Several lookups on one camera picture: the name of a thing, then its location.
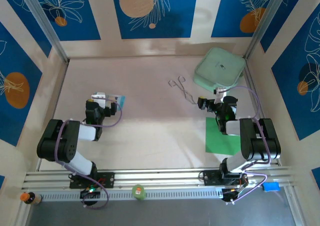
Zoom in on green paper sheet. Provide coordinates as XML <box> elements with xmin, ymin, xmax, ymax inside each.
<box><xmin>205</xmin><ymin>117</ymin><xmax>241</xmax><ymax>154</ymax></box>

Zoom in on metal scissor tongs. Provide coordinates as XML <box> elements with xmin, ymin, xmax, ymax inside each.
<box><xmin>167</xmin><ymin>75</ymin><xmax>200</xmax><ymax>105</ymax></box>

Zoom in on light blue wet wipes packet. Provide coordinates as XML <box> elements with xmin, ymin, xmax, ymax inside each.
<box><xmin>91</xmin><ymin>92</ymin><xmax>127</xmax><ymax>111</ymax></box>

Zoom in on mint green zip pouch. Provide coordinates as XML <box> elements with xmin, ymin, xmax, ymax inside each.
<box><xmin>192</xmin><ymin>47</ymin><xmax>246</xmax><ymax>93</ymax></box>

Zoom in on black controller with green light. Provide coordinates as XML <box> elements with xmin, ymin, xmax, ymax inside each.
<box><xmin>79</xmin><ymin>187</ymin><xmax>101</xmax><ymax>200</ymax></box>

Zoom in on blue box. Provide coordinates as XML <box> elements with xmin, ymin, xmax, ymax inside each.
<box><xmin>261</xmin><ymin>182</ymin><xmax>280</xmax><ymax>193</ymax></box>

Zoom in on brown bottle with orange cap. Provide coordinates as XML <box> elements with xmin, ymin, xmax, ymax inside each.
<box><xmin>19</xmin><ymin>191</ymin><xmax>43</xmax><ymax>206</ymax></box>

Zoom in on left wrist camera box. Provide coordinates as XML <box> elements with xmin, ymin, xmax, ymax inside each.
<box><xmin>91</xmin><ymin>92</ymin><xmax>107</xmax><ymax>109</ymax></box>

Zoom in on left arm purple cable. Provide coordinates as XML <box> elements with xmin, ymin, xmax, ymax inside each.
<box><xmin>53</xmin><ymin>97</ymin><xmax>123</xmax><ymax>210</ymax></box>

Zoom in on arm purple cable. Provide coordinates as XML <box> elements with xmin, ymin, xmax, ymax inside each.
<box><xmin>53</xmin><ymin>97</ymin><xmax>123</xmax><ymax>210</ymax></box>
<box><xmin>215</xmin><ymin>85</ymin><xmax>273</xmax><ymax>204</ymax></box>

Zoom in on aluminium table side rail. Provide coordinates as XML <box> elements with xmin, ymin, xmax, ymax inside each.
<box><xmin>243</xmin><ymin>58</ymin><xmax>282</xmax><ymax>167</ymax></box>
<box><xmin>36</xmin><ymin>59</ymin><xmax>70</xmax><ymax>172</ymax></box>

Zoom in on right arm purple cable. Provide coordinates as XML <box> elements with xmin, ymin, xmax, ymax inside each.
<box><xmin>215</xmin><ymin>85</ymin><xmax>273</xmax><ymax>204</ymax></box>

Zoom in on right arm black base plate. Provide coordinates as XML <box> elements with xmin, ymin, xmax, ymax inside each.
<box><xmin>203</xmin><ymin>170</ymin><xmax>250</xmax><ymax>187</ymax></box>

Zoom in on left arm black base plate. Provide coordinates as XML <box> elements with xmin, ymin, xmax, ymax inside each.
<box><xmin>69</xmin><ymin>171</ymin><xmax>116</xmax><ymax>189</ymax></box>

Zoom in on black controller with orange wires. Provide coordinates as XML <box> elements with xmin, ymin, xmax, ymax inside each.
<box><xmin>221</xmin><ymin>179</ymin><xmax>249</xmax><ymax>204</ymax></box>

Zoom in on aluminium mounting rail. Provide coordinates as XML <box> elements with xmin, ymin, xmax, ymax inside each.
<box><xmin>21</xmin><ymin>166</ymin><xmax>296</xmax><ymax>191</ymax></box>

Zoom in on grey slotted cable duct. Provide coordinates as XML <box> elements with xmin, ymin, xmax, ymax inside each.
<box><xmin>39</xmin><ymin>187</ymin><xmax>224</xmax><ymax>202</ymax></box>

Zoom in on aluminium frame post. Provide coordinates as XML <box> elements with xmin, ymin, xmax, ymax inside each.
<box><xmin>244</xmin><ymin>0</ymin><xmax>289</xmax><ymax>59</ymax></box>
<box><xmin>18</xmin><ymin>0</ymin><xmax>70</xmax><ymax>63</ymax></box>

